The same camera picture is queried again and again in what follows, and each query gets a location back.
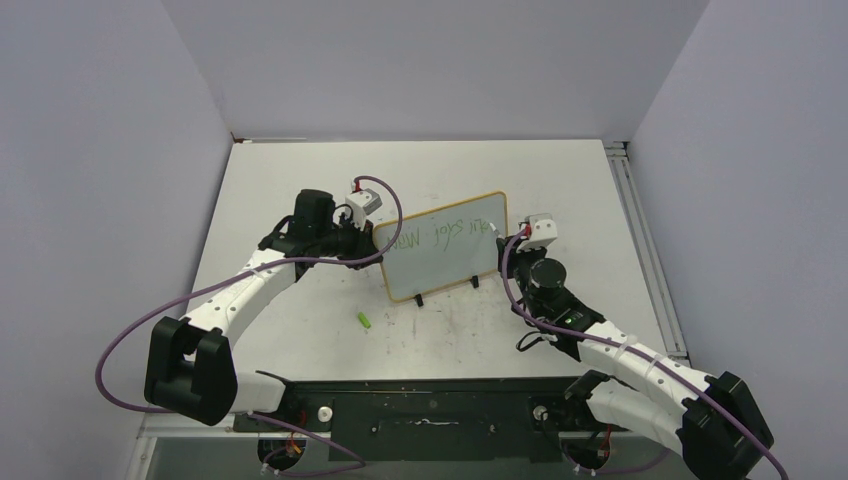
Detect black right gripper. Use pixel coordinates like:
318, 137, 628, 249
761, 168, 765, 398
499, 234, 548, 320

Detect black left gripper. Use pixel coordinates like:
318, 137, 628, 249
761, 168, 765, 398
315, 213, 383, 271

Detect green white marker pen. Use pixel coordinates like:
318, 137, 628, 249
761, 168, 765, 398
488, 222, 507, 240

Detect yellow framed whiteboard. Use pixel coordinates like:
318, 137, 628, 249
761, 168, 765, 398
373, 191, 508, 302

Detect green marker cap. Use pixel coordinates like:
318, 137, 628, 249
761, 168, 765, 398
357, 312, 371, 329

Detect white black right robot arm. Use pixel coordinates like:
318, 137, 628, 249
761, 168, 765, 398
496, 231, 788, 479

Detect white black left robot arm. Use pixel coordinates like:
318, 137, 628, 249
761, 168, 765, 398
144, 188, 382, 431

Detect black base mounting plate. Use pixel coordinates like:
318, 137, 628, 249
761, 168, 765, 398
234, 377, 608, 462

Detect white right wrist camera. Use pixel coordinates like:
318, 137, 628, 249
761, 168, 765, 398
517, 213, 558, 252

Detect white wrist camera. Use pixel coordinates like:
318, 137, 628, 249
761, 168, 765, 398
345, 189, 383, 218
517, 213, 558, 252

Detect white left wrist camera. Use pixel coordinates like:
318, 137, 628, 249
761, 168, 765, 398
345, 189, 383, 218

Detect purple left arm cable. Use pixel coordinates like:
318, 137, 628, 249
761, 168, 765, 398
94, 175, 405, 478

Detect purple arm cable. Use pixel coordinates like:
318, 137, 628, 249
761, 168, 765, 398
94, 175, 405, 478
500, 228, 790, 480

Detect aluminium rail frame right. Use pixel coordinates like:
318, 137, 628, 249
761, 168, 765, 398
604, 141, 691, 366

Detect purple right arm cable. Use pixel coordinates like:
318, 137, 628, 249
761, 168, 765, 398
500, 228, 790, 480

